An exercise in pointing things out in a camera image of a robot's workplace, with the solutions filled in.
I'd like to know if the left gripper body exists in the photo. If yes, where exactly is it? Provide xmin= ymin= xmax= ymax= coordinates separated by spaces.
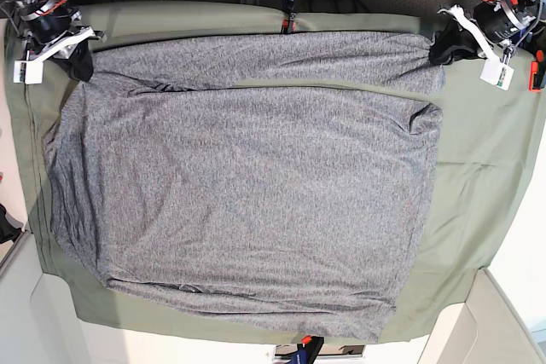
xmin=473 ymin=0 xmax=536 ymax=43

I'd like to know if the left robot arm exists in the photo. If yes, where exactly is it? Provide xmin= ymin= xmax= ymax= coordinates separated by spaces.
xmin=428 ymin=0 xmax=545 ymax=66

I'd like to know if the grey heathered T-shirt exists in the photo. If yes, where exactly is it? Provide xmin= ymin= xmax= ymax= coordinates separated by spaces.
xmin=44 ymin=32 xmax=444 ymax=342

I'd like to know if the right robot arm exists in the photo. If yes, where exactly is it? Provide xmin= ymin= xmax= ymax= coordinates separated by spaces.
xmin=1 ymin=0 xmax=102 ymax=85

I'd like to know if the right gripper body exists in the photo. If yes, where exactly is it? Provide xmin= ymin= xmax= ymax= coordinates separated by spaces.
xmin=15 ymin=0 xmax=80 ymax=45

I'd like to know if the top centre blue clamp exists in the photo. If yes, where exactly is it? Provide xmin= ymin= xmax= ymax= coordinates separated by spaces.
xmin=281 ymin=0 xmax=296 ymax=35

